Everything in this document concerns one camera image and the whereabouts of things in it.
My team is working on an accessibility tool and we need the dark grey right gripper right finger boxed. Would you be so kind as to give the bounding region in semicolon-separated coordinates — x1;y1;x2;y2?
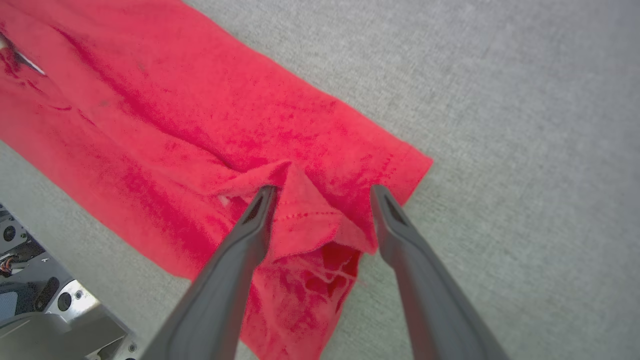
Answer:
370;184;511;360

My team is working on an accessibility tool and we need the red white basketball jersey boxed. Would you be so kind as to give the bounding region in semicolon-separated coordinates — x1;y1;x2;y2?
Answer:
0;0;435;360

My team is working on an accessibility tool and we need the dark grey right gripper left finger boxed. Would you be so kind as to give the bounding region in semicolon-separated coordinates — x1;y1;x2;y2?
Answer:
140;185;277;360

